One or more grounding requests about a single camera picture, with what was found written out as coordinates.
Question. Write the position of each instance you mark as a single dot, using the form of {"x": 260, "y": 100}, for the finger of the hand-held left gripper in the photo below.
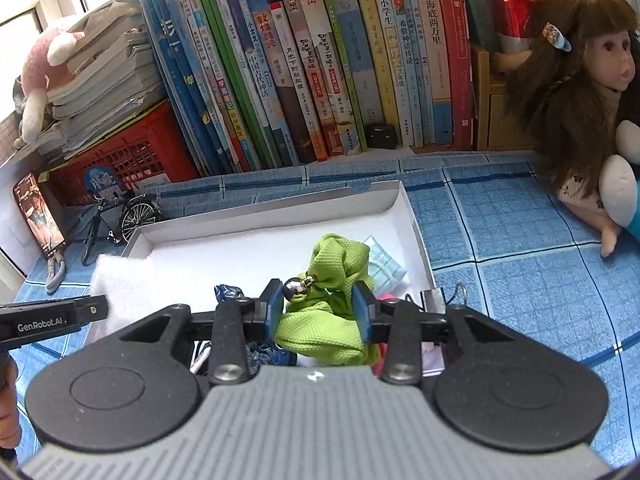
{"x": 92, "y": 306}

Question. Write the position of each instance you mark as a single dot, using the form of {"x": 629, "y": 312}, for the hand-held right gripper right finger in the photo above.
{"x": 362, "y": 310}

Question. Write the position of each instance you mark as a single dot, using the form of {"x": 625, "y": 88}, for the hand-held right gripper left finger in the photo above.
{"x": 274, "y": 310}

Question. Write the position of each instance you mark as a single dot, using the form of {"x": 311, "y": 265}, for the blue floral pouch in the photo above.
{"x": 265, "y": 355}

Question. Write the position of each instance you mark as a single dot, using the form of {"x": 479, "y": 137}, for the green cloth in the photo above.
{"x": 320, "y": 330}

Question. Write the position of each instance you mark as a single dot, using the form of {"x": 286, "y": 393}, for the white shallow cardboard box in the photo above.
{"x": 240, "y": 240}

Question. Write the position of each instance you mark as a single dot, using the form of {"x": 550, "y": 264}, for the person's left hand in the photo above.
{"x": 7, "y": 420}

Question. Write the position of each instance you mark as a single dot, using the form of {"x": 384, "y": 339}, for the light blue cloth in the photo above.
{"x": 387, "y": 265}

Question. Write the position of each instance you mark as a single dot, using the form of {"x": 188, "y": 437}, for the binder clip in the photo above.
{"x": 435, "y": 297}

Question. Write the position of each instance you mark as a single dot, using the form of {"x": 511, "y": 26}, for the miniature bicycle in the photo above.
{"x": 125, "y": 215}

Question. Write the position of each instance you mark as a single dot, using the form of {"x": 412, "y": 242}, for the smartphone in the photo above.
{"x": 40, "y": 215}

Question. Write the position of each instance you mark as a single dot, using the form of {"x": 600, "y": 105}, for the large red plastic basket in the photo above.
{"x": 135, "y": 155}

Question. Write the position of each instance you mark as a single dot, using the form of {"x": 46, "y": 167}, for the small black case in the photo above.
{"x": 381, "y": 136}

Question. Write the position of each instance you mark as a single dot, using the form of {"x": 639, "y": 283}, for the stack of magazines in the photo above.
{"x": 110, "y": 85}

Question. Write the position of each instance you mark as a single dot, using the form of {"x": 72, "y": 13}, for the brown cardboard box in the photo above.
{"x": 492, "y": 115}

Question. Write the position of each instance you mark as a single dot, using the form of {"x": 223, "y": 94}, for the pink white plush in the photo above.
{"x": 42, "y": 65}

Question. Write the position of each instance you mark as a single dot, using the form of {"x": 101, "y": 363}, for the row of books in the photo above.
{"x": 325, "y": 60}

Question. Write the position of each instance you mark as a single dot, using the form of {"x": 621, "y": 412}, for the blue white cat plush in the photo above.
{"x": 622, "y": 185}

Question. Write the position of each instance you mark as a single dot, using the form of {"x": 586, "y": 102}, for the brown-haired doll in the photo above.
{"x": 565, "y": 85}

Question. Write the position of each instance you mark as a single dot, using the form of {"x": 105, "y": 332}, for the red can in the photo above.
{"x": 515, "y": 15}

